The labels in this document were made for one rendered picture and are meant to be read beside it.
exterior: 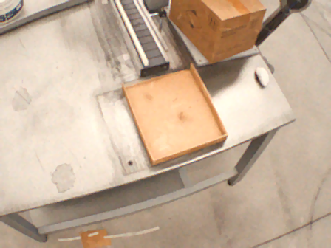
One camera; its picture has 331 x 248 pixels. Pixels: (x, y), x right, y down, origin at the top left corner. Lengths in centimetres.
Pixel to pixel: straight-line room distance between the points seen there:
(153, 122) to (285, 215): 122
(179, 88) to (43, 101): 51
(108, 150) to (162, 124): 20
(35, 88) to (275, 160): 152
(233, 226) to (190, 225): 26
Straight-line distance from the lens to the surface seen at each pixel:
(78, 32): 151
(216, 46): 128
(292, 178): 224
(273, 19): 197
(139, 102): 126
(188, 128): 123
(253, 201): 209
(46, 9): 163
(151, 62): 130
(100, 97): 128
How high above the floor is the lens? 192
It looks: 62 degrees down
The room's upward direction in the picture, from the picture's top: 10 degrees clockwise
